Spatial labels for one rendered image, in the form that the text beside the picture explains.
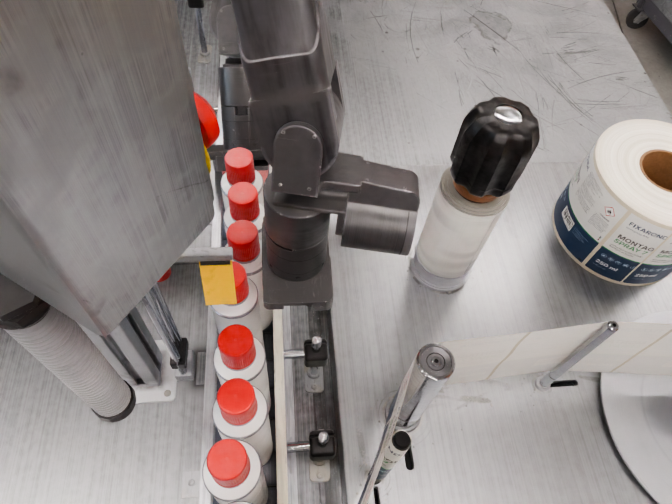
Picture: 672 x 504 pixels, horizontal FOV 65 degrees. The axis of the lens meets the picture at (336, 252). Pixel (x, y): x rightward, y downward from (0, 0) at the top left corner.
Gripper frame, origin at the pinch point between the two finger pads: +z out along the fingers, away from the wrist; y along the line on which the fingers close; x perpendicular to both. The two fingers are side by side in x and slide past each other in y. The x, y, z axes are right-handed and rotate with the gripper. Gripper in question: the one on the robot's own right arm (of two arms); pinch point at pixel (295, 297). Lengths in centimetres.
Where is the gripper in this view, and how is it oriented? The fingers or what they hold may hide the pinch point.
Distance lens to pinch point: 59.9
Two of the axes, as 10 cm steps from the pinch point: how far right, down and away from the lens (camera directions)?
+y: -0.7, -8.5, 5.2
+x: -9.9, 0.2, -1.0
